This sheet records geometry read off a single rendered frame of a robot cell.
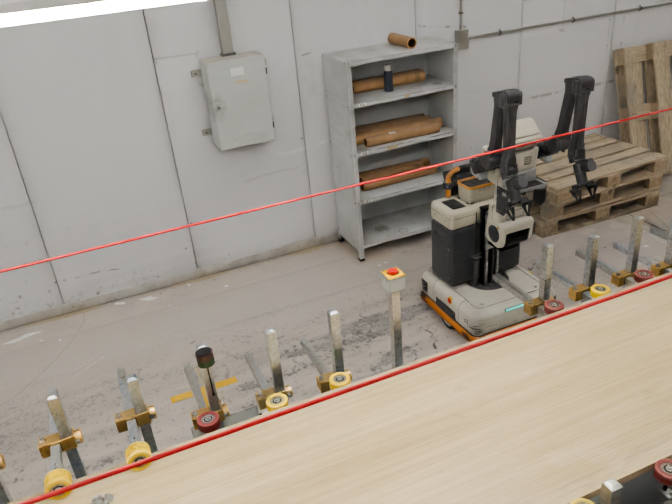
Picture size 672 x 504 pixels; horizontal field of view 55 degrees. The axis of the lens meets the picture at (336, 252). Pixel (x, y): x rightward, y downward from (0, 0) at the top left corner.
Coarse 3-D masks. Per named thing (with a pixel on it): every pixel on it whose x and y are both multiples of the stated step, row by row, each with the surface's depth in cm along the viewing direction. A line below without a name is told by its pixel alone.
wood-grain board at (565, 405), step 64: (576, 320) 262; (640, 320) 258; (384, 384) 236; (448, 384) 233; (512, 384) 230; (576, 384) 228; (640, 384) 225; (192, 448) 216; (256, 448) 213; (320, 448) 211; (384, 448) 208; (448, 448) 206; (512, 448) 204; (576, 448) 202; (640, 448) 199
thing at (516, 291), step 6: (498, 276) 306; (498, 282) 306; (504, 282) 301; (510, 282) 301; (510, 288) 297; (516, 288) 296; (516, 294) 294; (522, 294) 291; (522, 300) 291; (540, 306) 281; (540, 312) 280
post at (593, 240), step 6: (594, 234) 281; (588, 240) 283; (594, 240) 280; (588, 246) 284; (594, 246) 281; (588, 252) 284; (594, 252) 283; (588, 258) 286; (594, 258) 284; (588, 264) 287; (594, 264) 286; (588, 270) 288; (594, 270) 288; (588, 276) 289; (594, 276) 289; (588, 282) 290; (582, 300) 297
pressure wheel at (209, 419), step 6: (204, 414) 229; (210, 414) 229; (216, 414) 229; (198, 420) 227; (204, 420) 227; (210, 420) 227; (216, 420) 226; (198, 426) 226; (204, 426) 224; (210, 426) 224; (216, 426) 226; (204, 432) 225; (210, 432) 225
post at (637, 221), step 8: (640, 216) 287; (632, 224) 290; (640, 224) 288; (632, 232) 291; (640, 232) 290; (632, 240) 292; (640, 240) 292; (632, 248) 293; (632, 256) 295; (632, 264) 297; (632, 272) 299
